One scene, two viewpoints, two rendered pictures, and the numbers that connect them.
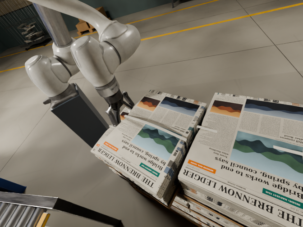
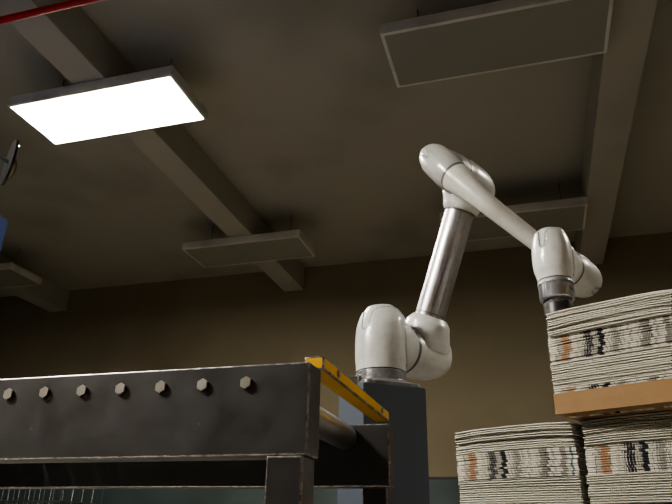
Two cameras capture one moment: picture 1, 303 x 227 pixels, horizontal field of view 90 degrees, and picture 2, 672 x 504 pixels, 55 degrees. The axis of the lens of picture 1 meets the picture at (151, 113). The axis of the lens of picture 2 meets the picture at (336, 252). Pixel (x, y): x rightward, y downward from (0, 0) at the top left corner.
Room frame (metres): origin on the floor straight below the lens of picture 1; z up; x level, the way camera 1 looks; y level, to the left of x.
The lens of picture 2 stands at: (-0.97, 0.89, 0.58)
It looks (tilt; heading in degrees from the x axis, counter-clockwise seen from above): 24 degrees up; 353
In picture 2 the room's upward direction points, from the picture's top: 1 degrees clockwise
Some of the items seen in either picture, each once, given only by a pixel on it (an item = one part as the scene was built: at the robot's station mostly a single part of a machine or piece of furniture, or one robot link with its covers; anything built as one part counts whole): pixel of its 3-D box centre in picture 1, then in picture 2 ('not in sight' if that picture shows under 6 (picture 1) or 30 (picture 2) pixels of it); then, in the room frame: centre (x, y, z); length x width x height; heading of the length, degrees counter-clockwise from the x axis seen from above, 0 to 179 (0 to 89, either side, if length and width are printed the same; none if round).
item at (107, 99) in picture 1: (115, 99); (559, 319); (0.54, 0.12, 1.12); 0.08 x 0.07 x 0.09; 135
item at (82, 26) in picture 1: (91, 20); not in sight; (7.13, 0.83, 0.28); 1.20 x 0.80 x 0.56; 66
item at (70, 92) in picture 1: (58, 93); (375, 382); (0.96, 0.53, 1.03); 0.22 x 0.18 x 0.06; 103
